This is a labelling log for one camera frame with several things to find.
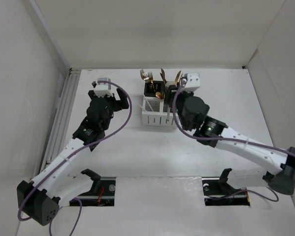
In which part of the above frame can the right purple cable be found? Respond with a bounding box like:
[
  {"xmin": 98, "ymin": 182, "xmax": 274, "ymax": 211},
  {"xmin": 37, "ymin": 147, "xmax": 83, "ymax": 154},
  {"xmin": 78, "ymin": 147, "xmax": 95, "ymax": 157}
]
[{"xmin": 172, "ymin": 78, "xmax": 295, "ymax": 203}]

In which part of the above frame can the white utensil container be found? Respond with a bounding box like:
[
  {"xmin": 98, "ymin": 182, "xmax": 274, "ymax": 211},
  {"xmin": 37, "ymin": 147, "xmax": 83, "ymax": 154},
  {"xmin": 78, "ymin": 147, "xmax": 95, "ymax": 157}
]
[{"xmin": 141, "ymin": 97, "xmax": 177, "ymax": 129}]

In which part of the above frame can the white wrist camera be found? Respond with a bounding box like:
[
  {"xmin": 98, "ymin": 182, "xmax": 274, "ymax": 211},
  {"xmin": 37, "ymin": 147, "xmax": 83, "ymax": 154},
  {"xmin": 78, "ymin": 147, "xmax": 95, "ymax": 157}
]
[
  {"xmin": 182, "ymin": 72, "xmax": 200, "ymax": 92},
  {"xmin": 92, "ymin": 77, "xmax": 113, "ymax": 97}
]

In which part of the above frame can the rose gold fork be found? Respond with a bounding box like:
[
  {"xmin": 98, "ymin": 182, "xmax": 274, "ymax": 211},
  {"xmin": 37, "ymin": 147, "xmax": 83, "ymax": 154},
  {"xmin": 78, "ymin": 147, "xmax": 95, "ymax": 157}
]
[{"xmin": 143, "ymin": 72, "xmax": 150, "ymax": 84}]

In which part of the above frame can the purple cable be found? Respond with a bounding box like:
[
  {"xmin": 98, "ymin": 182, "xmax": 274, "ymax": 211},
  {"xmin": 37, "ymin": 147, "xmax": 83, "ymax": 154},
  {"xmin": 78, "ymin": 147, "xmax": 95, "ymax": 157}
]
[
  {"xmin": 172, "ymin": 78, "xmax": 295, "ymax": 203},
  {"xmin": 17, "ymin": 81, "xmax": 132, "ymax": 236}
]

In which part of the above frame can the beige plastic spoon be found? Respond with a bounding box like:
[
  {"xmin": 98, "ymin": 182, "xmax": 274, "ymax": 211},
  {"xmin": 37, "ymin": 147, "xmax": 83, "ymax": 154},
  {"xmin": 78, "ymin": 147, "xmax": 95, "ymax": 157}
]
[{"xmin": 166, "ymin": 82, "xmax": 174, "ymax": 121}]

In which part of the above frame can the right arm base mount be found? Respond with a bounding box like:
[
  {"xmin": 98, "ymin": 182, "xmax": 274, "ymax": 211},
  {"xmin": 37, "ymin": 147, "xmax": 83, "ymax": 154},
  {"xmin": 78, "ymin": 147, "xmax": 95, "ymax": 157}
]
[{"xmin": 202, "ymin": 168, "xmax": 250, "ymax": 207}]

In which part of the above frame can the black utensil container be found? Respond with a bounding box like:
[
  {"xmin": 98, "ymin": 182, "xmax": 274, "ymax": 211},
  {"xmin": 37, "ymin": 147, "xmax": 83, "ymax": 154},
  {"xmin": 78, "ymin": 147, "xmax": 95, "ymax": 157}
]
[{"xmin": 143, "ymin": 80, "xmax": 181, "ymax": 99}]

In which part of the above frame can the rose gold knife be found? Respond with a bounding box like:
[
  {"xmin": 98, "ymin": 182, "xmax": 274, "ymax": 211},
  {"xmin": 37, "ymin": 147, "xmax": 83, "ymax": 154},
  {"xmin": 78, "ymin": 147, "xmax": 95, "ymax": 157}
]
[{"xmin": 162, "ymin": 70, "xmax": 167, "ymax": 86}]

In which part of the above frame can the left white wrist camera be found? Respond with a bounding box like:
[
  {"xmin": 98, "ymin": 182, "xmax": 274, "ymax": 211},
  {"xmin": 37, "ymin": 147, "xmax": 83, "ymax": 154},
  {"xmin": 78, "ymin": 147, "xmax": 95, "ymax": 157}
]
[{"xmin": 92, "ymin": 77, "xmax": 113, "ymax": 97}]

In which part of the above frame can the aluminium rail frame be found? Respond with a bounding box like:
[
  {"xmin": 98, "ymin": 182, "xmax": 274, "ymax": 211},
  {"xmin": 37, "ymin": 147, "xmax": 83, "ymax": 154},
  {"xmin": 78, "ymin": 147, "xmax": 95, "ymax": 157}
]
[{"xmin": 37, "ymin": 68, "xmax": 81, "ymax": 173}]

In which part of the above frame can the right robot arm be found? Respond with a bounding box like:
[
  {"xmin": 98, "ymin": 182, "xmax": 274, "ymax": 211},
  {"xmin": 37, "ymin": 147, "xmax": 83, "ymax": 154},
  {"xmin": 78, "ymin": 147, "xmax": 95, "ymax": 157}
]
[{"xmin": 164, "ymin": 83, "xmax": 295, "ymax": 195}]

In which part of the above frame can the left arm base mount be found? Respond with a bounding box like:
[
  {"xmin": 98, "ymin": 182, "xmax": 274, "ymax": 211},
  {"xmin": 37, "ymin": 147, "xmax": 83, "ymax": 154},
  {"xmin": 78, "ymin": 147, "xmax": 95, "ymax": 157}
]
[{"xmin": 77, "ymin": 169, "xmax": 116, "ymax": 207}]

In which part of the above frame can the gold fork green handle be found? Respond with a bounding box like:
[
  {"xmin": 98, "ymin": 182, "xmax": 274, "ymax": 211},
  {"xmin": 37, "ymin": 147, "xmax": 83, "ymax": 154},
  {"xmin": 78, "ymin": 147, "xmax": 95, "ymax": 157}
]
[{"xmin": 148, "ymin": 72, "xmax": 156, "ymax": 91}]

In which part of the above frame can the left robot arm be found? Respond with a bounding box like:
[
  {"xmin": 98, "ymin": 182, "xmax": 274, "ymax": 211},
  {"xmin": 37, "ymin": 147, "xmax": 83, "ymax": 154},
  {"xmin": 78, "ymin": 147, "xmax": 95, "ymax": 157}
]
[{"xmin": 17, "ymin": 87, "xmax": 132, "ymax": 226}]

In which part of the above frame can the silver fork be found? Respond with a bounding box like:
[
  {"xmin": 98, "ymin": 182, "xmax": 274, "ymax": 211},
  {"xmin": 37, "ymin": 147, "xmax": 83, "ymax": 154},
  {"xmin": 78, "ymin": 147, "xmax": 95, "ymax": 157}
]
[{"xmin": 140, "ymin": 69, "xmax": 150, "ymax": 83}]

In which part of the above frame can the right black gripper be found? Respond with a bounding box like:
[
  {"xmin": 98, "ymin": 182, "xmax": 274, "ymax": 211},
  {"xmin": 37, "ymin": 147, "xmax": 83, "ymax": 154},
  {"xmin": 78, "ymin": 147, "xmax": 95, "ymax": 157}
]
[{"xmin": 164, "ymin": 85, "xmax": 195, "ymax": 131}]

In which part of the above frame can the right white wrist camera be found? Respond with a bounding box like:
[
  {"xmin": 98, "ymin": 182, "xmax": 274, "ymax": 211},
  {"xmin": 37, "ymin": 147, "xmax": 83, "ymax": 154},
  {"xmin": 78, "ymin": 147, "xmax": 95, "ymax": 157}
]
[{"xmin": 182, "ymin": 72, "xmax": 200, "ymax": 92}]

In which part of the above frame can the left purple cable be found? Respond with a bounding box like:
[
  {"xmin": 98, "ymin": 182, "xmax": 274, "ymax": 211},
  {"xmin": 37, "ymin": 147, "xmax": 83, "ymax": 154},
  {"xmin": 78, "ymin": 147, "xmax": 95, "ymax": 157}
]
[{"xmin": 17, "ymin": 81, "xmax": 132, "ymax": 236}]

